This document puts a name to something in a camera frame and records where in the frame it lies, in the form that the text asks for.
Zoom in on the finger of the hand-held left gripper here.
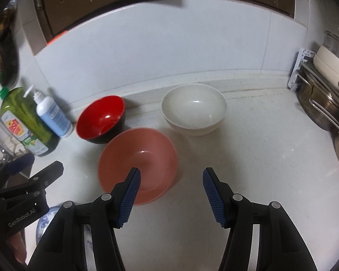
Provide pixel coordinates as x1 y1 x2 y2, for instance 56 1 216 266
0 154 35 182
0 160 65 204

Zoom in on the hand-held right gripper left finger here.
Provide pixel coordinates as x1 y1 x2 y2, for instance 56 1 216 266
27 167 142 271

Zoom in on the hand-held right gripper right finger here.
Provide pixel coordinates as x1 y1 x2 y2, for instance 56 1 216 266
202 167 318 271

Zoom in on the blue floral plate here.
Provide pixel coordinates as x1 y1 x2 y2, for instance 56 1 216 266
35 206 95 263

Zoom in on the pink bowl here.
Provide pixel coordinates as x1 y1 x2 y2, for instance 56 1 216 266
97 128 178 206

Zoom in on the red and black bowl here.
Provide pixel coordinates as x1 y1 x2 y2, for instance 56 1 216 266
76 95 127 145

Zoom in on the white bowl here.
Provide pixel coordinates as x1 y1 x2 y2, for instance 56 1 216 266
161 84 228 136

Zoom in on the person's left hand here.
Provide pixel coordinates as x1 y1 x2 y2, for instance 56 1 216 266
13 233 27 264

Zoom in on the green dish soap bottle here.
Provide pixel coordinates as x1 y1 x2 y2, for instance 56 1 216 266
0 74 60 157

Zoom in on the white pump bottle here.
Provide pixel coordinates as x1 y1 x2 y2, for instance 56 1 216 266
24 85 74 139

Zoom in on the dotted frying pan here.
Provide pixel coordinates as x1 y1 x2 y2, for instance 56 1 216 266
0 4 20 86

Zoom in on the orange strip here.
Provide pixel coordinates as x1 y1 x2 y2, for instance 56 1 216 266
47 31 67 46

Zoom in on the white plastic rack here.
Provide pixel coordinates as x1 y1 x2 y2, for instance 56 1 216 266
287 47 314 91

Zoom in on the cream pot with steel lid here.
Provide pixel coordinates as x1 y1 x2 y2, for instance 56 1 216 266
313 28 339 80

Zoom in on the brown wooden window frame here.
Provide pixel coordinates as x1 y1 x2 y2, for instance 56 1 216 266
31 0 297 56

